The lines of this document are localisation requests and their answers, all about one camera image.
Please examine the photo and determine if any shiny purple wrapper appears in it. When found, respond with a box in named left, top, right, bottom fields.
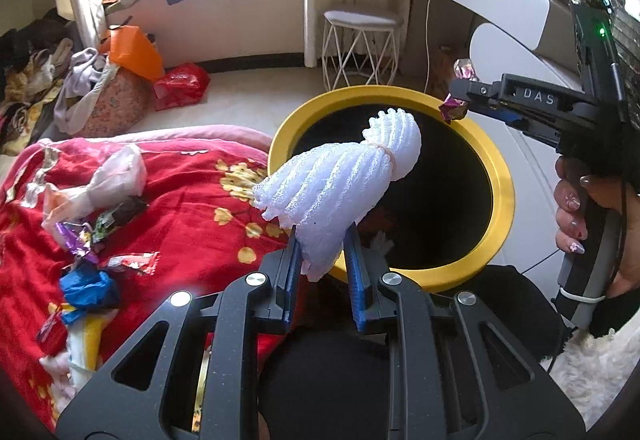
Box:
left=55, top=220, right=98, bottom=263

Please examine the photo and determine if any person's right forearm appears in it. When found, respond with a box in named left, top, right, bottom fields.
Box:
left=587, top=287, right=640, bottom=340

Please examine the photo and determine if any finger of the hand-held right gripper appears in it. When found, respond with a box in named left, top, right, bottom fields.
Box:
left=448, top=78, right=505, bottom=109
left=467, top=101, right=560, bottom=147

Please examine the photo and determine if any red floral blanket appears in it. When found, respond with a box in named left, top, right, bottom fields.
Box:
left=0, top=125, right=301, bottom=432

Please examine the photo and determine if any pile of mixed clothes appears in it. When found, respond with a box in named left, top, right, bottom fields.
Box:
left=0, top=17, right=81, bottom=156

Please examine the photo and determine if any dark green wrapper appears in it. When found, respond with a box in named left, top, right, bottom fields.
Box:
left=92, top=196, right=149, bottom=246

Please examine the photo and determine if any white foam fruit net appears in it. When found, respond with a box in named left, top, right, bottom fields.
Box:
left=251, top=107, right=422, bottom=284

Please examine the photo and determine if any floral fabric bag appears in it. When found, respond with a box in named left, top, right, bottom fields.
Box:
left=82, top=67, right=156, bottom=138

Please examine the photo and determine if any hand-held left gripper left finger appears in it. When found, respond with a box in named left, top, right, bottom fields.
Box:
left=55, top=235, right=307, bottom=440

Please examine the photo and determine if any small red purple wrapper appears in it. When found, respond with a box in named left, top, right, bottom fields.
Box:
left=36, top=304, right=67, bottom=347

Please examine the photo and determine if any purple candy wrapper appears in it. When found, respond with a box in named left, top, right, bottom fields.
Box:
left=439, top=57, right=477, bottom=123

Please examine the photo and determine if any white wire stool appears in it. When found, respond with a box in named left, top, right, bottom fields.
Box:
left=321, top=10, right=405, bottom=92

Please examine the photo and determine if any white fluffy rug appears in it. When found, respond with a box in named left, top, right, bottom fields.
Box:
left=542, top=327, right=637, bottom=427

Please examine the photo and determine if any yellow rimmed black bin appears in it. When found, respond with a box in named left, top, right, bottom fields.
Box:
left=267, top=86, right=516, bottom=294

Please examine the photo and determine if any yellow white packaging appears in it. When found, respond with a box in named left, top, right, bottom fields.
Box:
left=67, top=310, right=121, bottom=388

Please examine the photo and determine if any orange paper bag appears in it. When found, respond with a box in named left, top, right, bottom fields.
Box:
left=107, top=26, right=166, bottom=82

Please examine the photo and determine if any person's right hand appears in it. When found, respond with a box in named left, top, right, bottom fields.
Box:
left=553, top=155, right=640, bottom=302

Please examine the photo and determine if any white cable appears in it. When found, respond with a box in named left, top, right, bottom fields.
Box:
left=425, top=0, right=452, bottom=93

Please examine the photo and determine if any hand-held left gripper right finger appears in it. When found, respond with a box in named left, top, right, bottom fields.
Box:
left=342, top=222, right=586, bottom=440

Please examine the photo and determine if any red plastic bag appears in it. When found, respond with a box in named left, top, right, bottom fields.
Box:
left=152, top=62, right=212, bottom=112

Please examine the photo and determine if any red snack packet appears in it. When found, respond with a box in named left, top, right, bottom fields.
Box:
left=100, top=251, right=162, bottom=277

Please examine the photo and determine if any blue plastic bag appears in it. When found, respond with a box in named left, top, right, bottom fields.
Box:
left=60, top=265, right=122, bottom=323

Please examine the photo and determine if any lavender garment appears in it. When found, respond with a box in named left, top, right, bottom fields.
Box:
left=54, top=47, right=118, bottom=133

